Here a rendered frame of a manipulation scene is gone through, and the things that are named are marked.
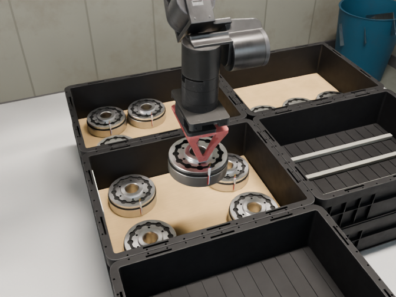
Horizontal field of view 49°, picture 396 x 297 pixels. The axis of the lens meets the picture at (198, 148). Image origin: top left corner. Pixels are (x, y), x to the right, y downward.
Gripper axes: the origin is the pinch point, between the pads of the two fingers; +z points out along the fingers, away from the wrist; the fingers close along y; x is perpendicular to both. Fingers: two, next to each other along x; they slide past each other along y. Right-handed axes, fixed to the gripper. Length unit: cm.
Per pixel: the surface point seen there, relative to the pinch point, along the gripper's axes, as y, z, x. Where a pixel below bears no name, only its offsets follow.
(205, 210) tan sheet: 5.8, 22.7, -4.4
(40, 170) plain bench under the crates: 47, 37, 30
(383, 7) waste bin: 175, 60, -192
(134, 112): 43.6, 20.4, 2.8
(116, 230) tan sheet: 6.6, 23.1, 14.8
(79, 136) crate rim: 29.5, 14.9, 18.3
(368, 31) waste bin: 149, 62, -163
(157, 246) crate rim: -7.9, 12.8, 9.7
